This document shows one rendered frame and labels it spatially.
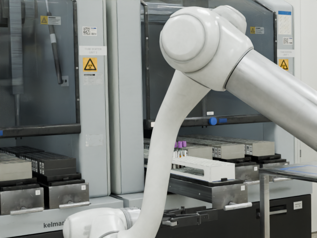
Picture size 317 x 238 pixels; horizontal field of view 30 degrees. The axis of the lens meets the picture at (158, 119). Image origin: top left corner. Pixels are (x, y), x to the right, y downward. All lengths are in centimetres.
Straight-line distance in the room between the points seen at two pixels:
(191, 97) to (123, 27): 74
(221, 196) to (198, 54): 75
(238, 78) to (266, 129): 133
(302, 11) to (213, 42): 298
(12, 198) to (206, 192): 59
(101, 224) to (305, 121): 60
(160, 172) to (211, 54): 37
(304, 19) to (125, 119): 227
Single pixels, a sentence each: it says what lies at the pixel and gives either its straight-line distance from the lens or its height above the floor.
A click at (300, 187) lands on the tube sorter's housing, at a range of 246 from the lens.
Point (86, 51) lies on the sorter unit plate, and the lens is 202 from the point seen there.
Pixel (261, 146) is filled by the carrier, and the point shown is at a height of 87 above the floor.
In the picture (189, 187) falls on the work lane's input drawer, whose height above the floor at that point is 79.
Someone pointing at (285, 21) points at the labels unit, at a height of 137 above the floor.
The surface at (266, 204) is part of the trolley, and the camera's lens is 212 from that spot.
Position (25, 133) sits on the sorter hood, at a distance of 192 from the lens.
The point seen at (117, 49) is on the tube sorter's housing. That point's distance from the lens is 207.
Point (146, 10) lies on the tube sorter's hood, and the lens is 212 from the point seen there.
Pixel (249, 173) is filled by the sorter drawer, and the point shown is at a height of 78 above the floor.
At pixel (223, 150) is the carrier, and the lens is 229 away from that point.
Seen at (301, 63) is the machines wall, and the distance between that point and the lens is 409.
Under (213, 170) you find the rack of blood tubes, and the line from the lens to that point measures 184.
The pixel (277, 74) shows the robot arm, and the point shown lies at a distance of 120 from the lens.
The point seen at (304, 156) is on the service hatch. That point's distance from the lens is 412.
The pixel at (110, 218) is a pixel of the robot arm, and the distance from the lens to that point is 153.
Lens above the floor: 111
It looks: 3 degrees down
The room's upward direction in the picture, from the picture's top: 1 degrees counter-clockwise
